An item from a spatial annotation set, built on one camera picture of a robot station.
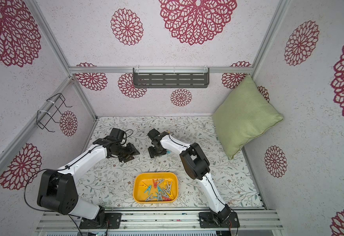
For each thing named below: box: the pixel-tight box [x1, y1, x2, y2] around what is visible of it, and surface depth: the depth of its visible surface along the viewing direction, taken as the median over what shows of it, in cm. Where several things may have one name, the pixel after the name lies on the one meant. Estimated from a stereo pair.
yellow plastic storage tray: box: [133, 172, 179, 204], surface depth 85 cm
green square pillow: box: [212, 74, 284, 160], surface depth 88 cm
